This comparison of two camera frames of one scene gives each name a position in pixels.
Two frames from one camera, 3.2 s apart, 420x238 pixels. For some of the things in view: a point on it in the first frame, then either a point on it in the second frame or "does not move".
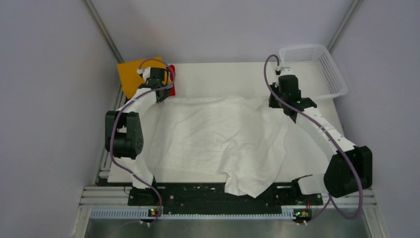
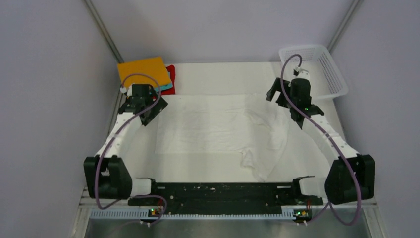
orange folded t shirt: x=131 y=80 does not move
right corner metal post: x=354 y=4 does not move
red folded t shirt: x=172 y=91 does not move
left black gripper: x=165 y=95 -> x=157 y=108
